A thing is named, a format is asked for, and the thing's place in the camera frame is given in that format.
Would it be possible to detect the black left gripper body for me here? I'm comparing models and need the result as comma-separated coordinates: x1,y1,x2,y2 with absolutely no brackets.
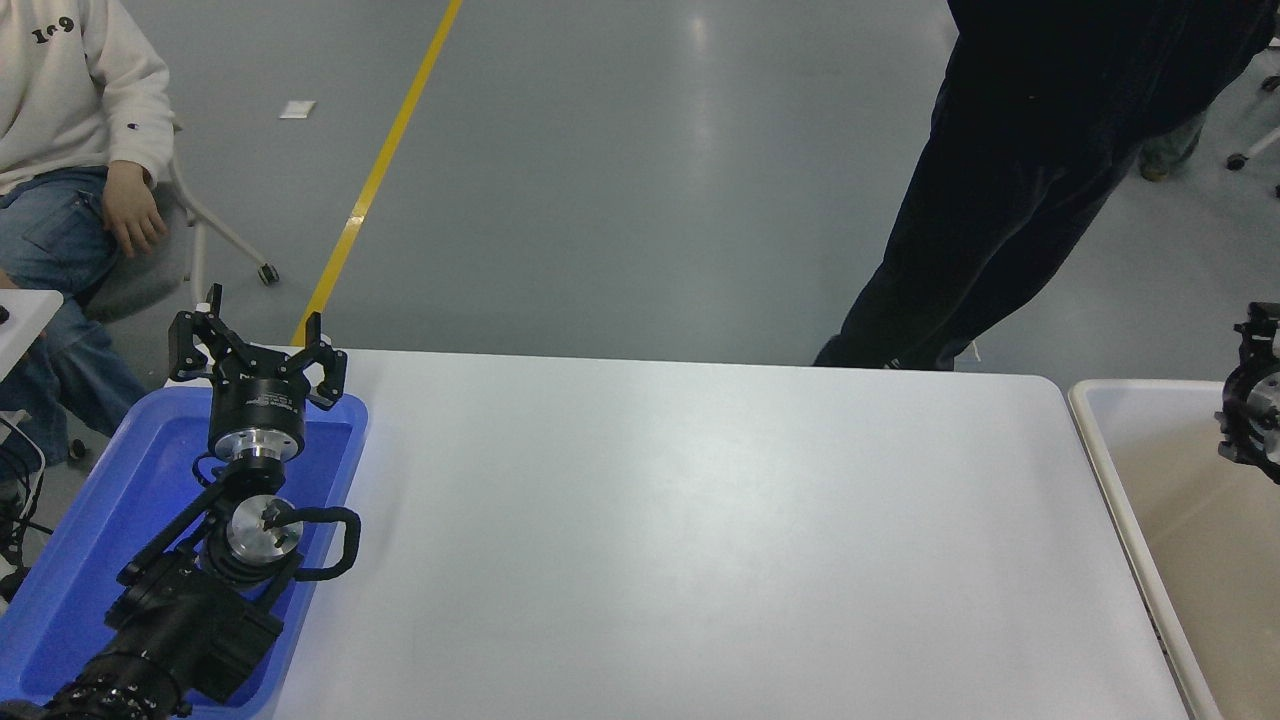
208,346,314,439

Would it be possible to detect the seated person's left hand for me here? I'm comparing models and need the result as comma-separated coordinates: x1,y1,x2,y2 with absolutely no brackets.
103,160,169,259

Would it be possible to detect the grey wheeled chair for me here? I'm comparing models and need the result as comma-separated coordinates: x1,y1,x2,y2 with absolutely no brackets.
85,115,281,323

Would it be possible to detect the small white side table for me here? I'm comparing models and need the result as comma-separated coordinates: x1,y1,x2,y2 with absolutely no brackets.
0,288,66,381

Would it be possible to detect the blue plastic tray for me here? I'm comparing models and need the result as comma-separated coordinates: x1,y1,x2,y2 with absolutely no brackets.
0,385,369,720

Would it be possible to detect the seated person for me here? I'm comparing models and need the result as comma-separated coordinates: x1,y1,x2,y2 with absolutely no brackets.
0,0,177,466

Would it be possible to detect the standing person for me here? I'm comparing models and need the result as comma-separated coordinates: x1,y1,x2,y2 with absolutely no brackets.
812,0,1280,373

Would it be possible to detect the large pale bin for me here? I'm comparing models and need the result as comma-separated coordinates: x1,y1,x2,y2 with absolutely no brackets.
1067,378,1280,720

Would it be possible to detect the walking person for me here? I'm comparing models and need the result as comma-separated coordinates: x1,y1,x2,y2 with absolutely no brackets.
1138,108,1208,184

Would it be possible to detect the white wheeled chair base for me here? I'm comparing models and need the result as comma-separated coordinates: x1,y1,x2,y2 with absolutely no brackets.
1225,40,1280,201

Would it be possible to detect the black cable bundle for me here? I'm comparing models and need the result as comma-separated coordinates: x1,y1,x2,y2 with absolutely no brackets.
0,415,51,601

